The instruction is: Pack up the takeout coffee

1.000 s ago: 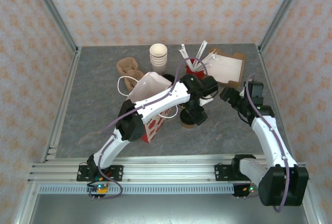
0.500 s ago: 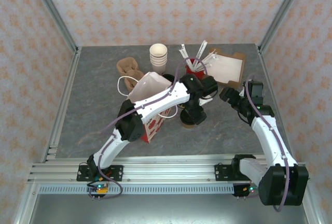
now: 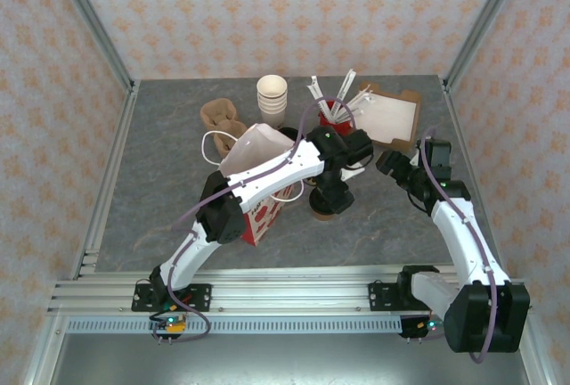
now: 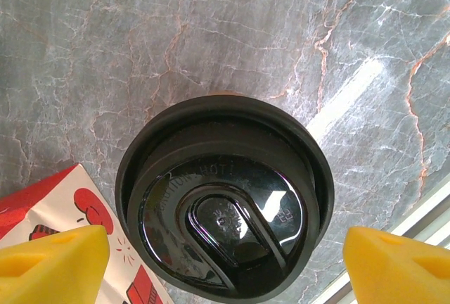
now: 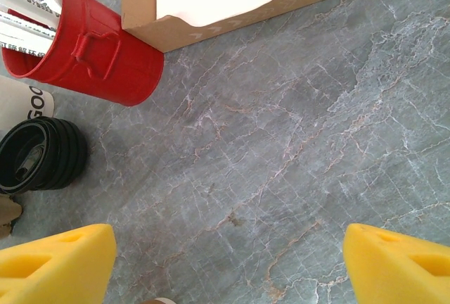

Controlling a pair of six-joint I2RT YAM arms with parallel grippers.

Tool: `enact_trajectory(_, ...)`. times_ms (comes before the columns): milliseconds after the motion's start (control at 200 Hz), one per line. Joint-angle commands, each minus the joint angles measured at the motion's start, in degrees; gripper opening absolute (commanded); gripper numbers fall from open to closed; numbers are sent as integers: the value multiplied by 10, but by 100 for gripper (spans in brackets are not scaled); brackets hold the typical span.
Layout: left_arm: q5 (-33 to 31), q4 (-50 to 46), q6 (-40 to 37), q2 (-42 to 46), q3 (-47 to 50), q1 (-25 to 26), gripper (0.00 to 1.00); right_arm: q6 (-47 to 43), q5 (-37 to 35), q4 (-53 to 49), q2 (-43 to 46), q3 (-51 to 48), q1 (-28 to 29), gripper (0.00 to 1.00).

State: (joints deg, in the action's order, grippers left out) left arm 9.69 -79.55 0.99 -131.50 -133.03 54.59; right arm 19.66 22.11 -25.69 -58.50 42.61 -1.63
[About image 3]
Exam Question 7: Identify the takeout cup with black lid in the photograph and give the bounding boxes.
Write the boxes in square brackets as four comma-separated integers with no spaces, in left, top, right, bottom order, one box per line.
[309,186,330,215]

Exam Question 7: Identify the printed straw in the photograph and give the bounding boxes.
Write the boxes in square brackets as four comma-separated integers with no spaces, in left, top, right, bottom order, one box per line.
[333,68,357,114]

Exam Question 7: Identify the red paper bag white handles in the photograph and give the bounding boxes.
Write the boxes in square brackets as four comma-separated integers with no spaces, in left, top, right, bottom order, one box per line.
[200,122,306,247]

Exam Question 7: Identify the red straw holder cup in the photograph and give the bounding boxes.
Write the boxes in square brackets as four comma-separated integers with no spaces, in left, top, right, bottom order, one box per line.
[317,99,353,136]

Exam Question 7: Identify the stack of white napkins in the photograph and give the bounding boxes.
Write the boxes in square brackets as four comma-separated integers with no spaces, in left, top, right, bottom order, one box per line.
[355,93,419,142]

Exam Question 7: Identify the brown cardboard tray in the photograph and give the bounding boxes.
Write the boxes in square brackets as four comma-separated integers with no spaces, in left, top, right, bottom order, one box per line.
[346,81,424,152]

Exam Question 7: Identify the stack of black cup lids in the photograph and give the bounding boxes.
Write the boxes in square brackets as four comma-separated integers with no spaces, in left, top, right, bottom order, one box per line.
[276,126,304,142]

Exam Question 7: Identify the stack of white paper cups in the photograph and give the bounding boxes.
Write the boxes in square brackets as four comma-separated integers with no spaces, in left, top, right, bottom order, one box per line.
[256,74,289,130]

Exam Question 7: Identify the stack of pulp cup carriers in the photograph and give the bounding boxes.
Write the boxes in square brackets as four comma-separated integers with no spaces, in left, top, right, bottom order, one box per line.
[199,97,249,159]

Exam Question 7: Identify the small controller board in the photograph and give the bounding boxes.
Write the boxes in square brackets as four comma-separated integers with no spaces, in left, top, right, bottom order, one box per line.
[398,313,458,340]
[149,313,188,336]

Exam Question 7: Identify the grey metal panel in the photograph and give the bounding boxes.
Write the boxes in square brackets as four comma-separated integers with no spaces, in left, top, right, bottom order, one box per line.
[44,333,531,385]

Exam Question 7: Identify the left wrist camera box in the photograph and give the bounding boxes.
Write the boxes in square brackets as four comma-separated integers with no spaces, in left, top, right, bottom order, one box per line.
[340,165,367,182]

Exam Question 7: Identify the aluminium frame post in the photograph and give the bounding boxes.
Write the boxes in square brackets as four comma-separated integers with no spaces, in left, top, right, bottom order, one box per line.
[47,0,135,92]
[444,0,530,87]

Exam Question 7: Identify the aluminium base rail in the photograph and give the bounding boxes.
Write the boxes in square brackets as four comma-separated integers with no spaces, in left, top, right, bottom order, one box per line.
[46,267,460,317]

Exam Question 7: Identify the grey slotted cable duct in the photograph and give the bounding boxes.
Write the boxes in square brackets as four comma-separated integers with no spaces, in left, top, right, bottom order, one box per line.
[65,317,404,335]

